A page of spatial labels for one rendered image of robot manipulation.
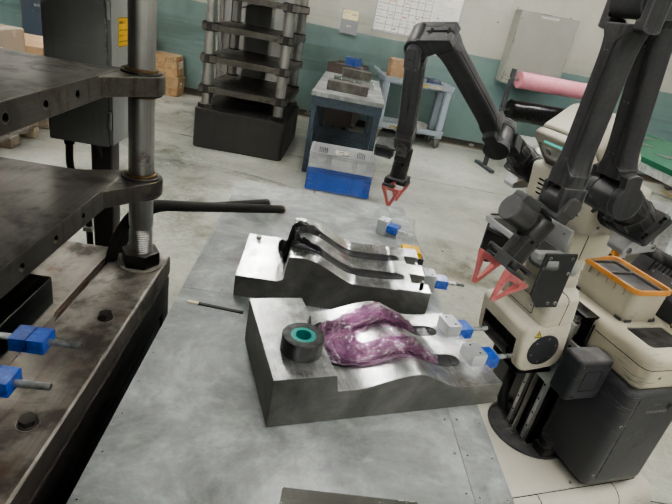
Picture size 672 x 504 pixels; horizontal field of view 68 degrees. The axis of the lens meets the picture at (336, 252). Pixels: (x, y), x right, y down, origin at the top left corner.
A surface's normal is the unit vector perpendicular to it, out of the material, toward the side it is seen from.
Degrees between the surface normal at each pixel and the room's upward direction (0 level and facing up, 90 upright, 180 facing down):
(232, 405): 0
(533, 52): 90
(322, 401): 90
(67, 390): 0
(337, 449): 0
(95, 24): 90
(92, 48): 90
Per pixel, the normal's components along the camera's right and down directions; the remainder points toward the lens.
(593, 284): -0.95, 0.00
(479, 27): -0.05, 0.43
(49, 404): 0.18, -0.89
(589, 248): 0.28, 0.46
